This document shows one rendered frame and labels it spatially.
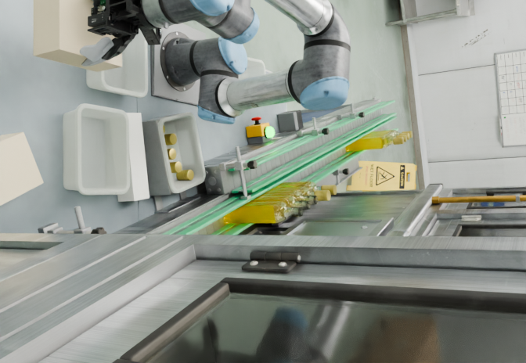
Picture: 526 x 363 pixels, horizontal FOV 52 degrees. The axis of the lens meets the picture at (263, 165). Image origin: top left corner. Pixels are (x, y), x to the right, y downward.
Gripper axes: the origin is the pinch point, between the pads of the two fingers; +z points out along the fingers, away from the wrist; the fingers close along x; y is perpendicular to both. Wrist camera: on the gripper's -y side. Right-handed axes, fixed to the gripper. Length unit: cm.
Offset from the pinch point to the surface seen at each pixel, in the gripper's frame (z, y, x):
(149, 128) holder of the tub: 21.1, -41.7, 13.5
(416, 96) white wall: 96, -650, -101
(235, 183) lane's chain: 13, -74, 29
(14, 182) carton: 18.2, 3.0, 29.9
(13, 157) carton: 18.2, 3.3, 24.6
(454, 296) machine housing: -74, 27, 44
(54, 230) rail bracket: 12.7, -2.6, 40.2
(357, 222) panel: -19, -99, 43
